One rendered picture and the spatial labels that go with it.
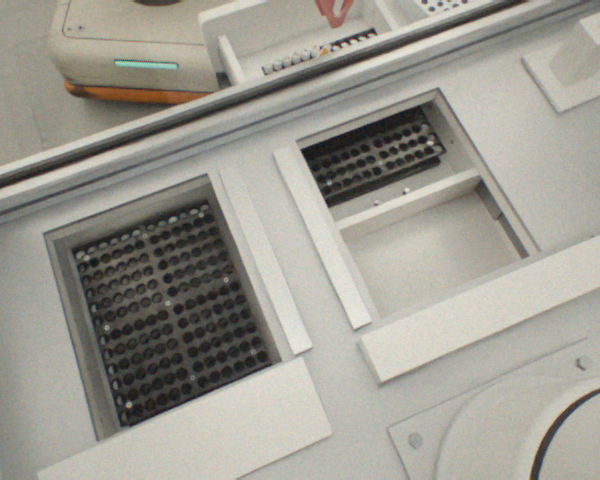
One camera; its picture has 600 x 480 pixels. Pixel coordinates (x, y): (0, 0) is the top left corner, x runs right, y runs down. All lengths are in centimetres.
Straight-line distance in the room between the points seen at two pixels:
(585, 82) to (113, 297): 64
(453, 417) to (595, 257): 22
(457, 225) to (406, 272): 10
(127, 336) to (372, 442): 30
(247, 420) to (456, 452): 20
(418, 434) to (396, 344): 9
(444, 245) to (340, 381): 27
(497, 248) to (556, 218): 12
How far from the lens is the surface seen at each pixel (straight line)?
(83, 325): 72
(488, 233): 76
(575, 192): 69
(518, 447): 41
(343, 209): 72
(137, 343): 63
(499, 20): 74
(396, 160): 73
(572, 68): 73
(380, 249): 72
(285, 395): 54
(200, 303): 66
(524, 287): 58
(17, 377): 63
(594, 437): 35
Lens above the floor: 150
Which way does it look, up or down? 70 degrees down
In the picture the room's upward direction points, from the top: 2 degrees counter-clockwise
